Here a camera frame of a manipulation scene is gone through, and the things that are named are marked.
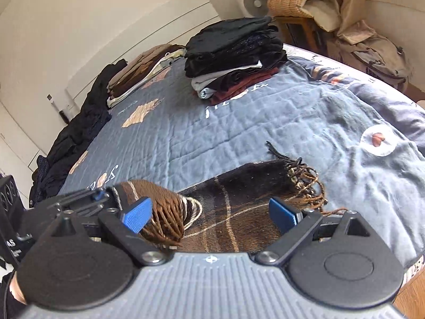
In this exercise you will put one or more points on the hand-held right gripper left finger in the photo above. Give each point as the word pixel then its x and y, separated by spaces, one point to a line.
pixel 137 214

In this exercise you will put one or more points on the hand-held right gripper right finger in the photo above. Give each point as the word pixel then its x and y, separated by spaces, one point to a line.
pixel 282 212

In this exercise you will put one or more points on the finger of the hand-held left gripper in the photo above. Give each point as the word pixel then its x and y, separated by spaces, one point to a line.
pixel 83 195
pixel 89 207

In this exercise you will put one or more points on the brown plaid scarf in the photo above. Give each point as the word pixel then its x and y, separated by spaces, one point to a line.
pixel 232 206

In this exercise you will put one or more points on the pile of dark clothes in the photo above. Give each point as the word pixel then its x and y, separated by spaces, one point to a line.
pixel 79 129

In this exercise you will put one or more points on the stack of folded brown clothes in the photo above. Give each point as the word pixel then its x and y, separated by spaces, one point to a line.
pixel 139 68

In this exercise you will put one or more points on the stack of folded dark clothes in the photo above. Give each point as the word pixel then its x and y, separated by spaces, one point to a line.
pixel 232 46

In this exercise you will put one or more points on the person's left hand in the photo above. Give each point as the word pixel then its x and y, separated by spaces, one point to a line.
pixel 17 287

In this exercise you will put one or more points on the navy dotted shirt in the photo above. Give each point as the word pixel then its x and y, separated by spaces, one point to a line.
pixel 43 172

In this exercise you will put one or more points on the black hairbrush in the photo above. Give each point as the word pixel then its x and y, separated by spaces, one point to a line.
pixel 61 115

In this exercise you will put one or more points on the grey printed blanket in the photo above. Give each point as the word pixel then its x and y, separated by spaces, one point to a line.
pixel 265 129

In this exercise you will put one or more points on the white headboard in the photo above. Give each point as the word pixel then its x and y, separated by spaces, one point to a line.
pixel 149 40

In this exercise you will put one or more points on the khaki backpack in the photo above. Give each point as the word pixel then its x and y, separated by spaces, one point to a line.
pixel 372 53

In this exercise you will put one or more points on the wooden chair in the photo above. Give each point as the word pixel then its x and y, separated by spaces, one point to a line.
pixel 298 30

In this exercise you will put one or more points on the white fan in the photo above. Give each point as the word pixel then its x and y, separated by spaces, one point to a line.
pixel 254 0

